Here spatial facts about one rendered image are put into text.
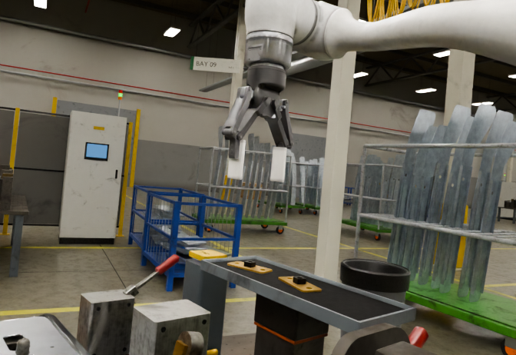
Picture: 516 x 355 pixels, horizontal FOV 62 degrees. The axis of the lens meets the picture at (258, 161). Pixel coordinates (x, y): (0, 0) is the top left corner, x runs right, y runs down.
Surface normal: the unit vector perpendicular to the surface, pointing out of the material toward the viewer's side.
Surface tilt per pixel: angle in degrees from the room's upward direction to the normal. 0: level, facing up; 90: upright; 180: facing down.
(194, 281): 90
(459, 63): 90
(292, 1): 91
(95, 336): 90
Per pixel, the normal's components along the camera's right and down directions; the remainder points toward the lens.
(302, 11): 0.80, 0.16
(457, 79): -0.89, -0.09
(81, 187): 0.44, 0.02
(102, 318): 0.65, 0.04
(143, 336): -0.76, -0.08
